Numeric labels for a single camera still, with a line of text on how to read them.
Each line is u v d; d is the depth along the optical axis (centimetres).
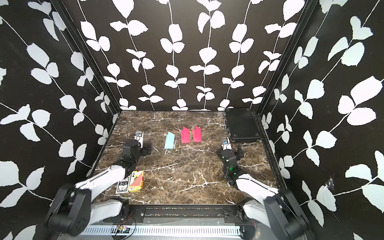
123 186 82
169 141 101
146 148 80
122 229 71
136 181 84
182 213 76
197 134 104
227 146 72
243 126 123
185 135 104
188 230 70
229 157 64
